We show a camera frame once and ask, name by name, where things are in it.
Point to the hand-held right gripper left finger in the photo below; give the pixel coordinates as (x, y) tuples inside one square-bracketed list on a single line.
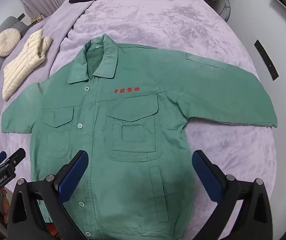
[(73, 177)]

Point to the cream puffer vest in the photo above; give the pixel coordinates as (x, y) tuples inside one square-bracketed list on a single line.
[(23, 65)]

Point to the round cream cushion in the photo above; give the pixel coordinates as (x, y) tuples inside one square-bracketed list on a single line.
[(6, 42)]

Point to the black wall strip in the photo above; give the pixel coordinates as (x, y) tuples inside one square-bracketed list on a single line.
[(266, 60)]

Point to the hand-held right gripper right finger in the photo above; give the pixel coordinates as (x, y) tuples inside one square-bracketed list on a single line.
[(206, 177)]

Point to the purple plush blanket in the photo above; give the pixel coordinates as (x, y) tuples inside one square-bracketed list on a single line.
[(170, 25)]

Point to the green work jacket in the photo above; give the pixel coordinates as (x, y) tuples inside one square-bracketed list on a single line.
[(133, 130)]

